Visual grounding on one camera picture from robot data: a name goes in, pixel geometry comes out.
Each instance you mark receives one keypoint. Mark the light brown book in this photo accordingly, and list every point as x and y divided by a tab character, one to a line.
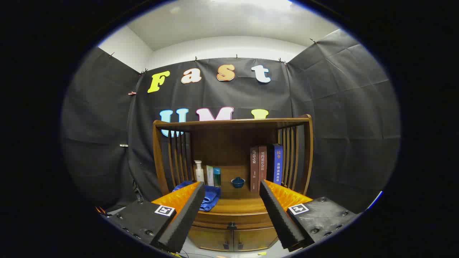
262	163

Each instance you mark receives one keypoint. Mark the wooden drawer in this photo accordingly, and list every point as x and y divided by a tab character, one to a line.
215	219

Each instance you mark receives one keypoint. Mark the dark brown book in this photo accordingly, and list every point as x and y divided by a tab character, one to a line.
254	168

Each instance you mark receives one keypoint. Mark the teal bottle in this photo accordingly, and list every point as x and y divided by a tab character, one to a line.
217	177

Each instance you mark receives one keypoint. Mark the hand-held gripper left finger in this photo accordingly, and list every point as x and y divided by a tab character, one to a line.
186	215

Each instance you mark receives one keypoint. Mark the blue lidded teacup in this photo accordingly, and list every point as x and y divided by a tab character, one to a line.
238	183

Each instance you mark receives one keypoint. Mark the white green tube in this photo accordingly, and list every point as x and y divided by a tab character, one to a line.
210	175

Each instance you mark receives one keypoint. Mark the wooden cabinet door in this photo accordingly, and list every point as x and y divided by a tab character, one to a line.
211	238
254	238

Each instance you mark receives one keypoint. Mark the white pump bottle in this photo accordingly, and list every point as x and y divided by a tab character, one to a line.
199	175

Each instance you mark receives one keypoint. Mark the folded blue towel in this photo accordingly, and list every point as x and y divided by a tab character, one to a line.
211	197

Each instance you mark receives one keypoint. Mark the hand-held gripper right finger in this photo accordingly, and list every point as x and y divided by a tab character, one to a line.
279	218

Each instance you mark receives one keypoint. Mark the wooden cabinet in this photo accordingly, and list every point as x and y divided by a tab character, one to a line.
226	143

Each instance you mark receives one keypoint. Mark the wooden countertop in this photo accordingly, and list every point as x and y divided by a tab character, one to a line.
233	204

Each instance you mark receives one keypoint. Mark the black drawer knob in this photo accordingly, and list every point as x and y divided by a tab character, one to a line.
231	226

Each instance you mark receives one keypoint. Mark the blue book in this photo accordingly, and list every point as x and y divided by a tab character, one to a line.
278	165

